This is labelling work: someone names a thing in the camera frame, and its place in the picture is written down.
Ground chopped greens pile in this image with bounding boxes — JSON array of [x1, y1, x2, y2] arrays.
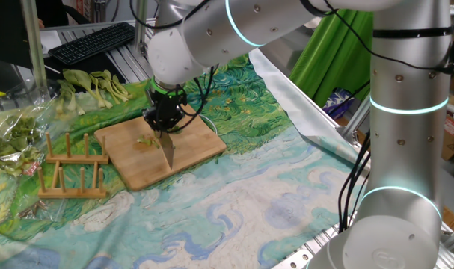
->
[[0, 115, 44, 179]]

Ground bamboo cutting board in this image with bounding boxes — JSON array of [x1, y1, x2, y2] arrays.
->
[[94, 104, 227, 191]]

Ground clear plastic bag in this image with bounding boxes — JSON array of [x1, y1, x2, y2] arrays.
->
[[0, 84, 91, 229]]

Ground whole pakchoi, pale stems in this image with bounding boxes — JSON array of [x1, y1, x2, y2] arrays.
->
[[55, 79, 86, 116]]

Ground steel kitchen knife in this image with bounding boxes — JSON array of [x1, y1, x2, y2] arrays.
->
[[144, 88, 176, 170]]

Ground wooden peg rack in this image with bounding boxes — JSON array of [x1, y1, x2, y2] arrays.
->
[[37, 132, 110, 199]]

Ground cardboard box, red label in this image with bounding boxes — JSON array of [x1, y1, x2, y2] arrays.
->
[[441, 95, 454, 164]]

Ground black computer keyboard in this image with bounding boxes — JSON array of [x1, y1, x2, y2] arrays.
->
[[48, 21, 136, 66]]

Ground whole pakchoi, large leaf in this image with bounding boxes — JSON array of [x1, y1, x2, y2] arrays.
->
[[63, 69, 114, 110]]

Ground painted landscape tablecloth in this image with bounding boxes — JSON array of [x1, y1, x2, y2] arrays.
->
[[0, 50, 373, 269]]

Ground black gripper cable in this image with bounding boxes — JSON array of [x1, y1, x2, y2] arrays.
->
[[129, 0, 220, 135]]

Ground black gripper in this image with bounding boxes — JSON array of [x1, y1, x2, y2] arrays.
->
[[142, 93, 188, 137]]

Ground whole pakchoi, long stems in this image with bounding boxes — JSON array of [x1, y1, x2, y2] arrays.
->
[[90, 69, 135, 105]]

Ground white paper sheet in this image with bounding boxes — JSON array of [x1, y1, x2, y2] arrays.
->
[[39, 30, 65, 55]]

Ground blue patterned bag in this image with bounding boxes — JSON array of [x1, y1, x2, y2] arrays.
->
[[322, 88, 357, 120]]

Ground green fabric curtain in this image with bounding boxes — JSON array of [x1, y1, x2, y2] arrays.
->
[[289, 9, 373, 109]]

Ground black cable bundle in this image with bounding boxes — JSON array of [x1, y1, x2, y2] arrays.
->
[[337, 130, 372, 232]]

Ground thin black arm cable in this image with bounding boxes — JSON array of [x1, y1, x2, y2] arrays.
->
[[323, 0, 454, 74]]

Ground black monitor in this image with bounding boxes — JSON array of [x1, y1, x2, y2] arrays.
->
[[0, 0, 35, 70]]

